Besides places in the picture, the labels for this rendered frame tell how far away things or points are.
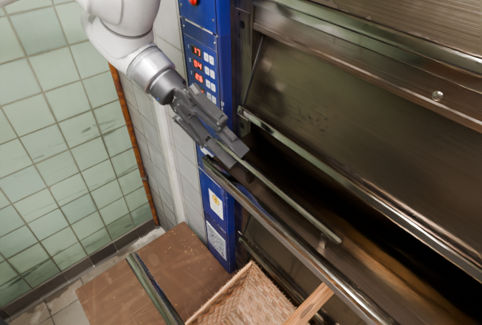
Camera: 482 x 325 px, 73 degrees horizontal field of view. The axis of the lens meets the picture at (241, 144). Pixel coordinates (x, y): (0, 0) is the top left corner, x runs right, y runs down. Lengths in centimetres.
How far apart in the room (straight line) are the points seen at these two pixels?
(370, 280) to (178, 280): 99
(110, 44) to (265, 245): 71
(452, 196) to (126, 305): 122
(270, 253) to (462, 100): 74
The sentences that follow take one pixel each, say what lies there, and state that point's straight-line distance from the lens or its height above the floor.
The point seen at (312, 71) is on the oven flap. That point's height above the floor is 159.
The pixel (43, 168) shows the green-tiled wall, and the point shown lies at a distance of 174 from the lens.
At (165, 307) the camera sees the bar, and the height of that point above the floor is 118.
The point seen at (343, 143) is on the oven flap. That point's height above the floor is 151.
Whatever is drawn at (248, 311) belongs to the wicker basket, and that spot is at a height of 64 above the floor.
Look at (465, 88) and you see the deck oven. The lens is 48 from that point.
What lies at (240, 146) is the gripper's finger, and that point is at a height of 144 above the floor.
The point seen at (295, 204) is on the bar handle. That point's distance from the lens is 60.
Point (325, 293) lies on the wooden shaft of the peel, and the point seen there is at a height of 121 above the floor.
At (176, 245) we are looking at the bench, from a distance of 156.
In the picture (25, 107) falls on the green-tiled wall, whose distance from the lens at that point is 156.
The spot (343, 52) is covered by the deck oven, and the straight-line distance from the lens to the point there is 55.
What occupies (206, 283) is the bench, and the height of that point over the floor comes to 58.
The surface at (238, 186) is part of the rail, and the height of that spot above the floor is 138.
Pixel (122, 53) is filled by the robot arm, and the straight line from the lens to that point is 71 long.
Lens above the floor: 189
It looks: 41 degrees down
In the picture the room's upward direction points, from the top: straight up
